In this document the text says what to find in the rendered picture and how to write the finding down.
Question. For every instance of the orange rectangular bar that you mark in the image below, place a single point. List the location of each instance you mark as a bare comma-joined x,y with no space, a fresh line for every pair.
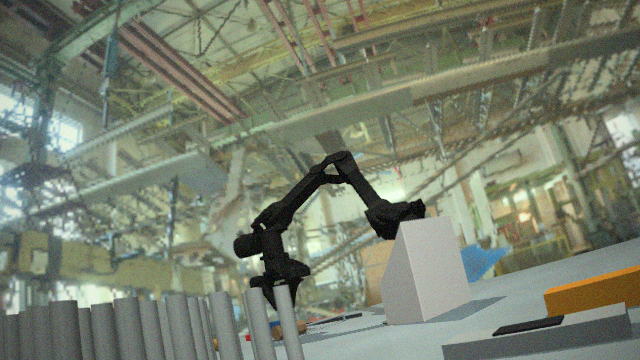
611,288

